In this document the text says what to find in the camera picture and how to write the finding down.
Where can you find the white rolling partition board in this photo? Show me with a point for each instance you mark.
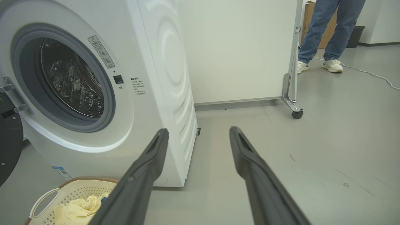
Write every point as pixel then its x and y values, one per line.
pixel 234 47

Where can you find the yellow garment blue trim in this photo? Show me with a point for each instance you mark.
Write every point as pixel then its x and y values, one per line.
pixel 78 211

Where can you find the black door lock socket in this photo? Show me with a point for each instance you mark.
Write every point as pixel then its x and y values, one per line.
pixel 118 79

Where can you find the grey warning sticker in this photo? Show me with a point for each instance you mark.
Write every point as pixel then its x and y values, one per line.
pixel 101 51

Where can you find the brown cardboard box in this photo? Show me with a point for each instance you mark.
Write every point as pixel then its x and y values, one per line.
pixel 329 36

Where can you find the black waste bin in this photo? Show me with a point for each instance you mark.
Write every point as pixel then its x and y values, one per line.
pixel 356 36

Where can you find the white front-load washing machine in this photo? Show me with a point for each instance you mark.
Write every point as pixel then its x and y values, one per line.
pixel 150 47

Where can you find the person in blue jeans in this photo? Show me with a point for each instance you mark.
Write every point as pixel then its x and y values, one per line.
pixel 318 28

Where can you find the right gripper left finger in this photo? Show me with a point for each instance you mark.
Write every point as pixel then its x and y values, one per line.
pixel 134 193

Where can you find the grey rubber door seal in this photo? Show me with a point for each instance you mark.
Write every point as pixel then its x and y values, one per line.
pixel 107 100

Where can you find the steel washing drum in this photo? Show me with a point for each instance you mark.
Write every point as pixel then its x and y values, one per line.
pixel 72 78

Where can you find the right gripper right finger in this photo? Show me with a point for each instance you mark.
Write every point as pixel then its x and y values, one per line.
pixel 265 193

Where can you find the blue energy label sticker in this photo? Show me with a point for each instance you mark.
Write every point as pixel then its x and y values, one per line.
pixel 62 173

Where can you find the metal door hinge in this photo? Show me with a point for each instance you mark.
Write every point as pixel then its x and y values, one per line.
pixel 17 93

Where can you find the cream basket brown rim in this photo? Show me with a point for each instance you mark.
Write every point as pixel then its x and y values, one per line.
pixel 78 189

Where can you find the black round washer door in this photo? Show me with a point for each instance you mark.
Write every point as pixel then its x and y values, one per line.
pixel 9 140

